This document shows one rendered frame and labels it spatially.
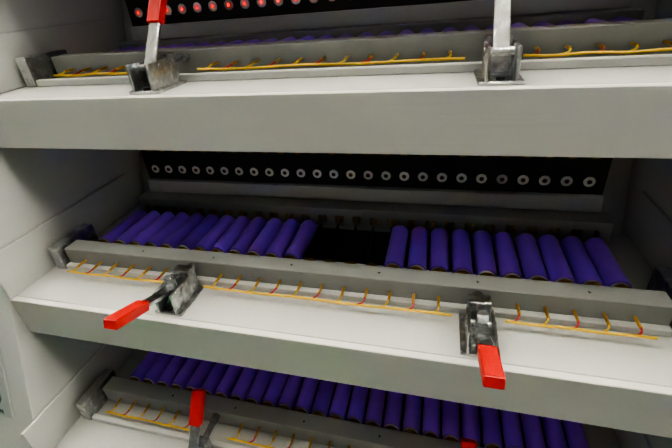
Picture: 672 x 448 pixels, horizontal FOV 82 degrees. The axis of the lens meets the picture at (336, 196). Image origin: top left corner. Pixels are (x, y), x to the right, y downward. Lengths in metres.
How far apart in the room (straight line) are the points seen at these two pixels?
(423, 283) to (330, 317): 0.08
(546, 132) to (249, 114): 0.20
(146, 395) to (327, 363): 0.28
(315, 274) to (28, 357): 0.33
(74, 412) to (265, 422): 0.24
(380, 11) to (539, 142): 0.24
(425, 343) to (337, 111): 0.19
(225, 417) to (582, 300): 0.38
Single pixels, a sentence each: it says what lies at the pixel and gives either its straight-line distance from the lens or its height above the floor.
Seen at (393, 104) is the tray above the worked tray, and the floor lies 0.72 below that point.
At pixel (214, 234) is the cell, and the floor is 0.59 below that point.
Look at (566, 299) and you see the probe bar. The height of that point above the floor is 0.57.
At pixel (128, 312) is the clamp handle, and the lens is 0.35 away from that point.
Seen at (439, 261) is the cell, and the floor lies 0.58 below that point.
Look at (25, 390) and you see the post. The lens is 0.57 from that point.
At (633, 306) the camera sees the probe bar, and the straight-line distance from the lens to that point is 0.37.
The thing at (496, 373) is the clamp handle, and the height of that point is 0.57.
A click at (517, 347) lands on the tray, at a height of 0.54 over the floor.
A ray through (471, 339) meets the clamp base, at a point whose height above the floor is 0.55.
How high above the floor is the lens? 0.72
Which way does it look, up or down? 12 degrees down
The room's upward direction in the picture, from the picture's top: 1 degrees counter-clockwise
